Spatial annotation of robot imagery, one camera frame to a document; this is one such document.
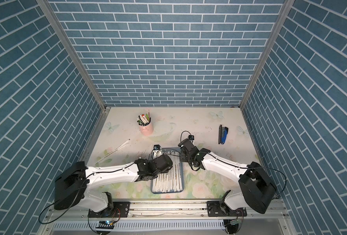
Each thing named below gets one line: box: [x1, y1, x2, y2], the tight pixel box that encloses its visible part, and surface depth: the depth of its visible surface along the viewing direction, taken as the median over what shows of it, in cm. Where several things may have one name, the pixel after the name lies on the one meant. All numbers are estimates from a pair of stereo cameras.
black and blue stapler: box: [218, 124, 229, 145], surface depth 104 cm
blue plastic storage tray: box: [150, 146, 185, 194], surface depth 83 cm
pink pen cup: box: [138, 119, 153, 137], surface depth 99 cm
